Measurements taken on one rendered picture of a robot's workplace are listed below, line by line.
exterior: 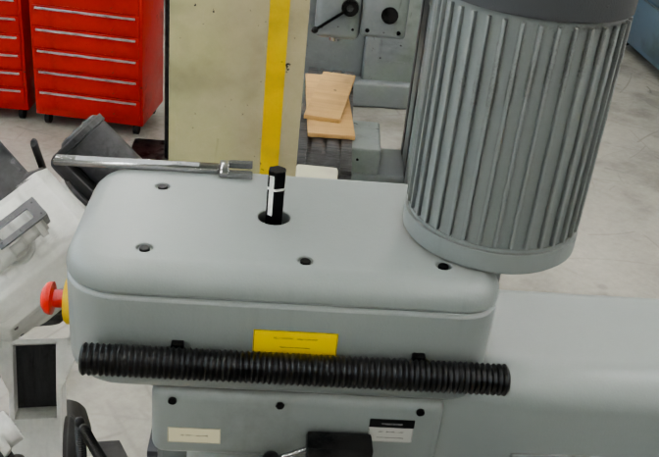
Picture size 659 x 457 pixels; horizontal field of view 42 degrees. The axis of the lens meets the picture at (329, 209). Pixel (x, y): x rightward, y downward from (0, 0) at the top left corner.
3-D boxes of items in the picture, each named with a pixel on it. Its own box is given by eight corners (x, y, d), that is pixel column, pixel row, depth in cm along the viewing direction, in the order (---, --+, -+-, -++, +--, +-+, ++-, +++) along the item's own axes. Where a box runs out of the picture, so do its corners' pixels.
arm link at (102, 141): (64, 157, 160) (67, 153, 147) (99, 125, 162) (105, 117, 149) (109, 202, 163) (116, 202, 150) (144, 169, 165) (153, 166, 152)
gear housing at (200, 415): (149, 457, 100) (149, 389, 95) (175, 331, 122) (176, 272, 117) (434, 470, 103) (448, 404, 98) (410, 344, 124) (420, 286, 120)
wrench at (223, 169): (51, 169, 105) (50, 163, 105) (58, 155, 109) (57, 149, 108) (252, 179, 108) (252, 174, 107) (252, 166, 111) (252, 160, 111)
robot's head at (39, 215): (-13, 237, 138) (-21, 225, 130) (32, 203, 140) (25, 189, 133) (14, 266, 137) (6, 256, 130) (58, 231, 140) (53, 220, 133)
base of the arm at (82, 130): (49, 156, 158) (38, 164, 147) (100, 108, 158) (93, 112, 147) (109, 215, 162) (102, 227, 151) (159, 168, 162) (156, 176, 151)
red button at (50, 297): (38, 321, 103) (36, 292, 101) (46, 301, 106) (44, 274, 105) (67, 322, 103) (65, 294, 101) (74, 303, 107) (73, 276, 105)
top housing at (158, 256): (60, 390, 94) (51, 265, 87) (105, 264, 117) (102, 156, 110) (484, 410, 98) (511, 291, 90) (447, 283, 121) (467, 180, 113)
